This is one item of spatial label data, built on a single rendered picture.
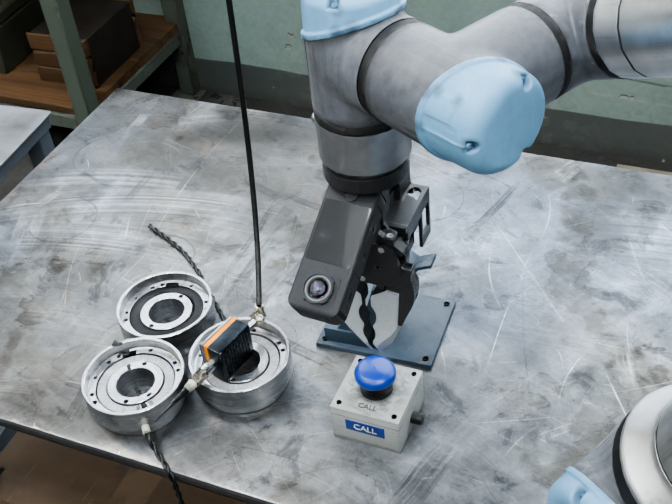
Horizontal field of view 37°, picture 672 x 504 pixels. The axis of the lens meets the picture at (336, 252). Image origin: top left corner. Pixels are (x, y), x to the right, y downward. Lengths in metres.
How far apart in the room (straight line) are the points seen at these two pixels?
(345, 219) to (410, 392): 0.23
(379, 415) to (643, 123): 1.80
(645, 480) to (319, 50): 0.36
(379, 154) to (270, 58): 2.15
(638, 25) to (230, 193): 0.74
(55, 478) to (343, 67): 0.81
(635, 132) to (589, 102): 0.14
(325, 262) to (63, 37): 1.81
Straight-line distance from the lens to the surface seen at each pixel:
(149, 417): 1.01
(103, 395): 1.04
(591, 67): 0.72
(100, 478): 1.34
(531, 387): 1.03
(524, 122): 0.66
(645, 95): 2.60
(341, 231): 0.79
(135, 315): 1.11
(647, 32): 0.67
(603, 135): 2.68
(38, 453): 1.40
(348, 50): 0.70
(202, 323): 1.08
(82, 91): 2.60
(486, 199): 1.25
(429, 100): 0.65
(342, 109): 0.74
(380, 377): 0.94
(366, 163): 0.76
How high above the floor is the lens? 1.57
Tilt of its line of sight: 41 degrees down
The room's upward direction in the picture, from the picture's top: 7 degrees counter-clockwise
